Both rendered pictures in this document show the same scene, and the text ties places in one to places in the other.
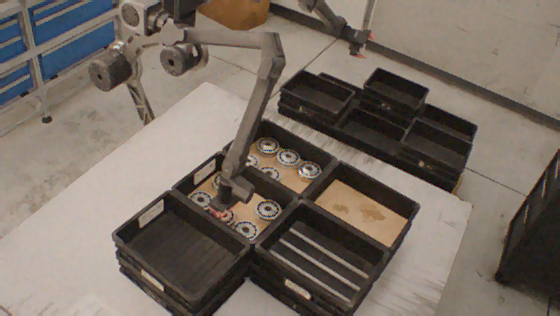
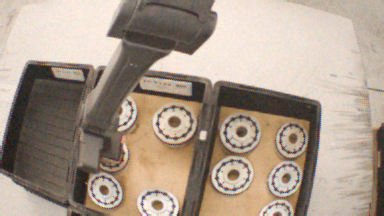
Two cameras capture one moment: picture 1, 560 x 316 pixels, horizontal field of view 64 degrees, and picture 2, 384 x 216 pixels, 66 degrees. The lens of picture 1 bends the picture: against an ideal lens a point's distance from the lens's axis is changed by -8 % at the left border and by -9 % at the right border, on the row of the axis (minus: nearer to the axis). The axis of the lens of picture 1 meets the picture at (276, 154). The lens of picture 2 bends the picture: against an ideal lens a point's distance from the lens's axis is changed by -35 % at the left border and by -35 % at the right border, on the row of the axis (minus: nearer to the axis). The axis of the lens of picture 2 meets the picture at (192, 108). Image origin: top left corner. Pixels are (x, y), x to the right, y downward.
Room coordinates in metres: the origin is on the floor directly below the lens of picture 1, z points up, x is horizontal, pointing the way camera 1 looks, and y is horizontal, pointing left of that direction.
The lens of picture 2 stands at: (1.29, -0.21, 1.81)
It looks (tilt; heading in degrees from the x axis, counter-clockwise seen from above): 65 degrees down; 72
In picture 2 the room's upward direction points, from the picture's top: 1 degrees counter-clockwise
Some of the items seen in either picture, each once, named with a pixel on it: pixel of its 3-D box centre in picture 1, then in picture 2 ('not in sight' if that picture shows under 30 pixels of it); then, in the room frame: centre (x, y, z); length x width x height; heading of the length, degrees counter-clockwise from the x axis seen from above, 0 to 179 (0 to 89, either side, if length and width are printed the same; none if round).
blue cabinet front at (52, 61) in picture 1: (77, 26); not in sight; (2.86, 1.55, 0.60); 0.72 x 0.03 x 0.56; 156
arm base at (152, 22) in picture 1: (160, 21); not in sight; (1.53, 0.50, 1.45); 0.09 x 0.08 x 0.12; 156
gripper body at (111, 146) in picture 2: (225, 195); (98, 137); (1.19, 0.16, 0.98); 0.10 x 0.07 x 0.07; 150
